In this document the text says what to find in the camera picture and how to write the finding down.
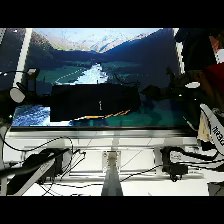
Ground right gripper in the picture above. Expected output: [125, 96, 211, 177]
[141, 84, 165, 101]

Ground black garment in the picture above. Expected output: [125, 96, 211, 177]
[49, 82, 141, 123]

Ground heap of clothes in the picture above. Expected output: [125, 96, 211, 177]
[174, 28, 224, 73]

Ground cream garment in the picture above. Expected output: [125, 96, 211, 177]
[197, 112, 212, 144]

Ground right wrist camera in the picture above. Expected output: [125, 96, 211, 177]
[165, 67, 177, 88]

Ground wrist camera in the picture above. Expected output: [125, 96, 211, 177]
[25, 67, 41, 95]
[165, 67, 177, 88]

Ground silver frame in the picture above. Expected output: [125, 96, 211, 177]
[0, 126, 224, 197]

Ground black cable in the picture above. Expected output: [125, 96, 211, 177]
[0, 123, 75, 168]
[119, 164, 164, 183]

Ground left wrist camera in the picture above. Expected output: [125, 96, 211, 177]
[25, 67, 41, 95]

